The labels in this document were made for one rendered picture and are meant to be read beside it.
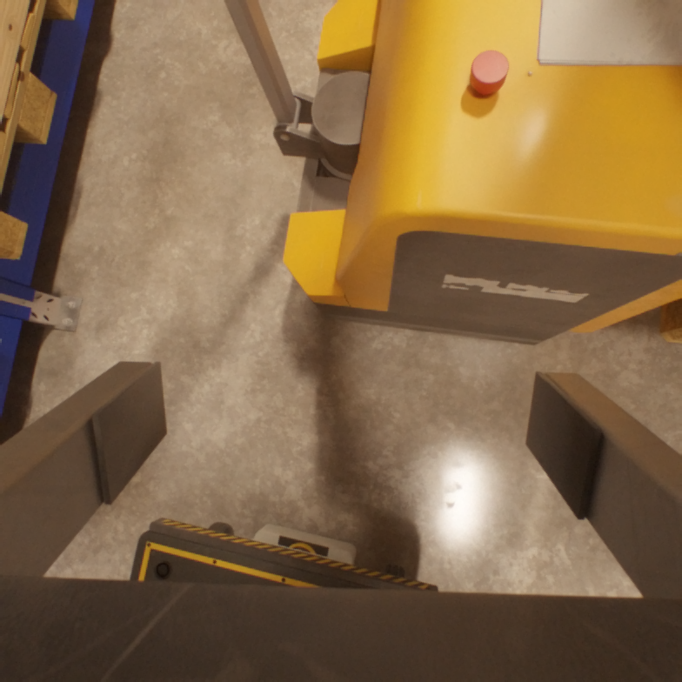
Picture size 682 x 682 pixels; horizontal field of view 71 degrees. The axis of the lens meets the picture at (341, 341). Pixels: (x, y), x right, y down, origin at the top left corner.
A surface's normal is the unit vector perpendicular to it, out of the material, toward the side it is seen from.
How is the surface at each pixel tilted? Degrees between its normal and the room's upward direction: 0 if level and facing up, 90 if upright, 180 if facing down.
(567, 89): 0
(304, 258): 22
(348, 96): 0
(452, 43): 14
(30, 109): 90
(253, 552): 0
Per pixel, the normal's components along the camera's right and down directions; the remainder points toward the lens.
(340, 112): -0.13, -0.13
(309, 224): -0.48, -0.17
